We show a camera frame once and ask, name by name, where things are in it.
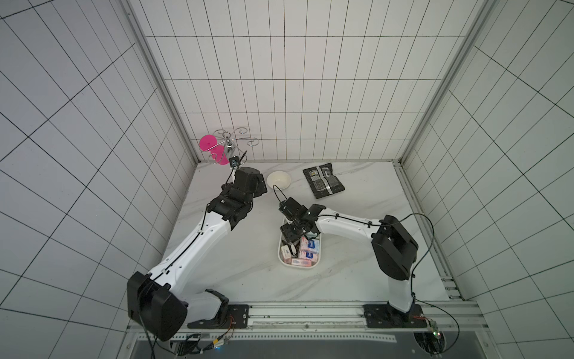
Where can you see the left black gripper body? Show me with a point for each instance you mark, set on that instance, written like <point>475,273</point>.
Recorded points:
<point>261,189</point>

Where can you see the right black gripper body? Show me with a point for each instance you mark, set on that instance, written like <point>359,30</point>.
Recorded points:
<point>291,230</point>

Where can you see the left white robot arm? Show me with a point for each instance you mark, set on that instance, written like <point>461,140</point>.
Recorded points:
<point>156,301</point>

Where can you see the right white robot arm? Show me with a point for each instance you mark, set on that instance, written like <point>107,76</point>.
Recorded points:
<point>396,251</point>

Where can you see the white storage box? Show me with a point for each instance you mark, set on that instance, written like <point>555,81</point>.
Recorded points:
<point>290,255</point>

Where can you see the pink blue tissue pack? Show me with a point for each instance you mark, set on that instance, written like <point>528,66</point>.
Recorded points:
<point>310,245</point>

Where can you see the black tissue multipack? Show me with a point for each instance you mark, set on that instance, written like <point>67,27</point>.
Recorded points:
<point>322,181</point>

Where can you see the pink cup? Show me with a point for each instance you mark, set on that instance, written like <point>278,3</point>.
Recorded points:
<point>214,149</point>

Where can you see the white bowl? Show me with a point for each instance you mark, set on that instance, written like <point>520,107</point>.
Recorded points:
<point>280,179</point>

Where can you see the chrome cup stand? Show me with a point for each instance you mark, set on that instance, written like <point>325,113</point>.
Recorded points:
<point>233,140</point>

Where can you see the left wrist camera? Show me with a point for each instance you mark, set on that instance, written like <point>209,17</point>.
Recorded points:
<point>237,161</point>

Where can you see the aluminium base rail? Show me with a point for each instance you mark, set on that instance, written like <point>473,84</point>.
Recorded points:
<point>335,320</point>

